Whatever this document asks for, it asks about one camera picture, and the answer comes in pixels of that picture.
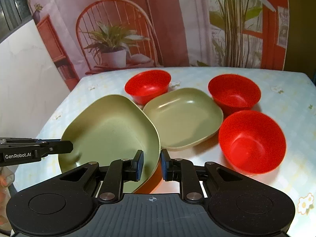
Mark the orange square plate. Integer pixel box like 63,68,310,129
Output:
133,161,162,194

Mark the green square plate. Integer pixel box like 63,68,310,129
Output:
143,88,224,151
58,95,161,193

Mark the red bowl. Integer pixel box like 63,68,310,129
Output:
124,70,171,105
218,110,287,174
208,74,261,116

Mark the person's left hand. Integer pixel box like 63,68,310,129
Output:
0,174,12,230

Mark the printed room backdrop cloth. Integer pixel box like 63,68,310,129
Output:
26,0,289,89

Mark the floral checked tablecloth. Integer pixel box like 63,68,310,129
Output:
14,67,315,236

